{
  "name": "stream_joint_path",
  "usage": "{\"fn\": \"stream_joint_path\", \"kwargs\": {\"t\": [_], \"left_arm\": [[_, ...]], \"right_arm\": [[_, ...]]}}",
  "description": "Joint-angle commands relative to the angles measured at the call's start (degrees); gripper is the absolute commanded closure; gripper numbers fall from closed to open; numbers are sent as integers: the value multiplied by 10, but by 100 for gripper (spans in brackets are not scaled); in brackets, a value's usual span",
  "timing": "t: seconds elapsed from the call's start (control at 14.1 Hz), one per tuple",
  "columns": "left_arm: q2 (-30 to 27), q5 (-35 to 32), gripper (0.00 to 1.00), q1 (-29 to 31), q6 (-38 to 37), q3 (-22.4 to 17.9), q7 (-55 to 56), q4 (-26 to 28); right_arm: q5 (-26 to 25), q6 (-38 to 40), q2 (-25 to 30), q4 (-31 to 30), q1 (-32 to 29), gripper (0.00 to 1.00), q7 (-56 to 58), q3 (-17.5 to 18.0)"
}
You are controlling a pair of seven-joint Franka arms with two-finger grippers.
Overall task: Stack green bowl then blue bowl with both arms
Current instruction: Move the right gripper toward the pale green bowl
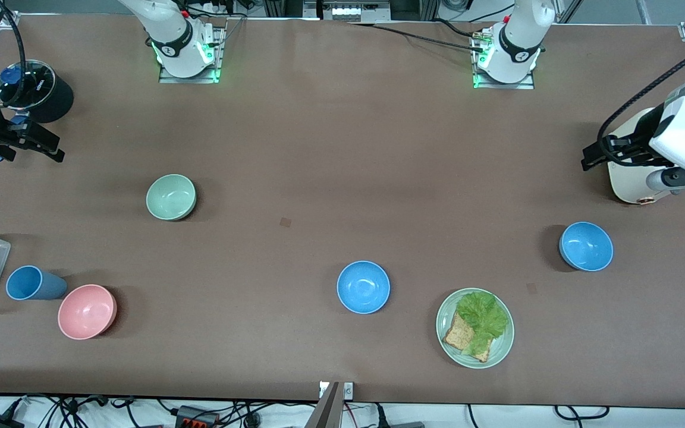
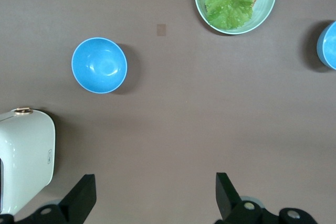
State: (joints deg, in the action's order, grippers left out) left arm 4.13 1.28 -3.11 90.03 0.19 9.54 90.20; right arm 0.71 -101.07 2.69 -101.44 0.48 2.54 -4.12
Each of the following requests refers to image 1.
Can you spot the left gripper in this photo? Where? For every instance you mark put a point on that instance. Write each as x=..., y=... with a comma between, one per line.
x=638, y=137

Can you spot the blue bowl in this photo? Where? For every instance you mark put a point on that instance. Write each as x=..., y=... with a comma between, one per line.
x=363, y=287
x=586, y=246

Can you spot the green bowl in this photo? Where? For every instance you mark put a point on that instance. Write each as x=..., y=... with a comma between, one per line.
x=170, y=197

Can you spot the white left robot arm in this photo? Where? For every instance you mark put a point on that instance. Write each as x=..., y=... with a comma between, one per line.
x=518, y=47

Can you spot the pink bowl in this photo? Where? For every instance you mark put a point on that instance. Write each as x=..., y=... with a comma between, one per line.
x=85, y=312

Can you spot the white toaster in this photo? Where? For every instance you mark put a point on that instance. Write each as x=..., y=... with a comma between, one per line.
x=628, y=181

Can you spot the black pot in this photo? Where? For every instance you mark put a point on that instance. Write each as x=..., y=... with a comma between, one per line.
x=60, y=98

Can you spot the glass lid with blue knob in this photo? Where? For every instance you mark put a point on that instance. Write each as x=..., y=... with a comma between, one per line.
x=33, y=83

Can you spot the blue cup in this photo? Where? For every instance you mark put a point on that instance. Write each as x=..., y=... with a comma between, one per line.
x=51, y=285

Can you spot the green lettuce leaf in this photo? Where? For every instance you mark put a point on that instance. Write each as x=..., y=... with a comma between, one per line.
x=482, y=315

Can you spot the green plate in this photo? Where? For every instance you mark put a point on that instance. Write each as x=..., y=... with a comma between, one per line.
x=499, y=351

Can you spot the brown bread slice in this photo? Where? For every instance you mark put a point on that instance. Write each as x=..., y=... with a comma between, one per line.
x=455, y=336

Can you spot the brown table cover sheet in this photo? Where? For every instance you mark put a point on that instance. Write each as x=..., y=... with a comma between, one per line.
x=319, y=148

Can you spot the white power strip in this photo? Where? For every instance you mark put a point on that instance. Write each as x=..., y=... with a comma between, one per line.
x=348, y=10

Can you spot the black orange power adapter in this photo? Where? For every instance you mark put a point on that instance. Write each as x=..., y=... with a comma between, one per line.
x=197, y=417

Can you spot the white mounting bracket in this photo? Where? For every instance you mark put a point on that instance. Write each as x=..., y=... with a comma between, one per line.
x=348, y=390

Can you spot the grey camera stand pole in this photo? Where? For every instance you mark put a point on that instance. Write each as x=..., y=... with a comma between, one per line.
x=327, y=411

